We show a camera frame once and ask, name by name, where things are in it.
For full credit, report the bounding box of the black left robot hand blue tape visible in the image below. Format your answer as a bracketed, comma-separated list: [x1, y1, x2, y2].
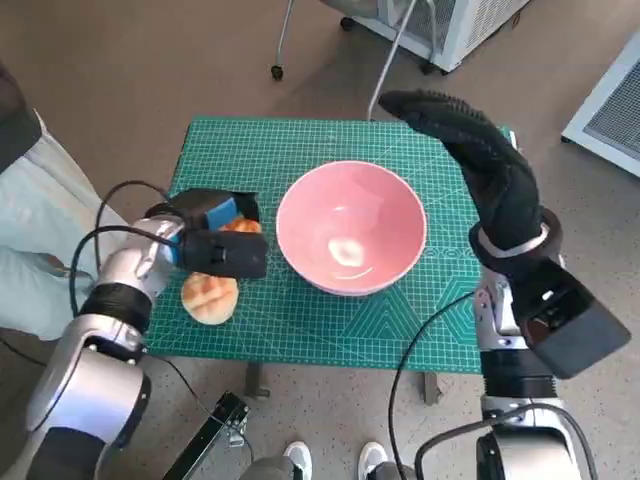
[167, 188, 262, 236]

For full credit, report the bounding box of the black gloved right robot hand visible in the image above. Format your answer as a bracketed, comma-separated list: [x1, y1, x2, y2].
[378, 89, 544, 251]

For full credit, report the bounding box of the long braided toy bread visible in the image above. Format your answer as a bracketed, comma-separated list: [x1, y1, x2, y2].
[219, 218, 263, 235]

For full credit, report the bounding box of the round scored toy bread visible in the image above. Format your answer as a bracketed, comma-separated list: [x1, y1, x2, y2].
[180, 273, 239, 326]

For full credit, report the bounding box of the pink bowl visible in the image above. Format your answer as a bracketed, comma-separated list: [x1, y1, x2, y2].
[275, 160, 429, 296]

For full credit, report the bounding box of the white framed mesh unit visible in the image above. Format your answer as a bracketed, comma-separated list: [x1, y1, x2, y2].
[560, 32, 640, 179]

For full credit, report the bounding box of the person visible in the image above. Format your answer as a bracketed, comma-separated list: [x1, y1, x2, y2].
[0, 59, 131, 341]

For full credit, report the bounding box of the white mesh cabinet on castors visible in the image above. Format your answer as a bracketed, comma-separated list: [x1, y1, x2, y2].
[349, 0, 531, 74]

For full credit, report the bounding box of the green cutting mat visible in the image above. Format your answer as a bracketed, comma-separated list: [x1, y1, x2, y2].
[144, 117, 521, 374]

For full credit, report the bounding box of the grey table leg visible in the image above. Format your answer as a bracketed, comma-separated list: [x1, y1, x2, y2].
[423, 372, 442, 405]
[244, 362, 271, 399]

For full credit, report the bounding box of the white shoe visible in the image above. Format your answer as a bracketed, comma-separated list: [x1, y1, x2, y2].
[358, 441, 389, 480]
[283, 440, 314, 480]

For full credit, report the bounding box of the person's leg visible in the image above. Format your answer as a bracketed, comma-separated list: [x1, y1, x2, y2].
[244, 455, 301, 480]
[374, 462, 416, 480]

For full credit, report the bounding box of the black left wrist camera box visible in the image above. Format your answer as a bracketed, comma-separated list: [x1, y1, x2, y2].
[182, 229, 269, 279]

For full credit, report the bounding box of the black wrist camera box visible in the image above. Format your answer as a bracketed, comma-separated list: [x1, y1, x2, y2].
[509, 254, 632, 380]
[182, 229, 269, 279]

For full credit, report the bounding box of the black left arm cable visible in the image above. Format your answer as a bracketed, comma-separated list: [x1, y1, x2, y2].
[68, 180, 174, 319]

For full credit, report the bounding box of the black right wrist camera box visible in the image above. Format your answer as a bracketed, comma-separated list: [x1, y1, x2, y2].
[509, 254, 632, 380]

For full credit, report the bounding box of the silver metal frame chair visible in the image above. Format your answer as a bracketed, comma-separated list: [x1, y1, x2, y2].
[269, 0, 441, 121]

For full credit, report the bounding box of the thin black floor cable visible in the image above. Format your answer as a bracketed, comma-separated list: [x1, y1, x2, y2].
[144, 354, 251, 451]

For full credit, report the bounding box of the black metal bar with bracket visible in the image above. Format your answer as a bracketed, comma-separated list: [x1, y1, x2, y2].
[162, 391, 251, 480]

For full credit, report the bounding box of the thick black cable loop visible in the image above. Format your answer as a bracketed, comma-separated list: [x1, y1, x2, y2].
[414, 402, 599, 480]

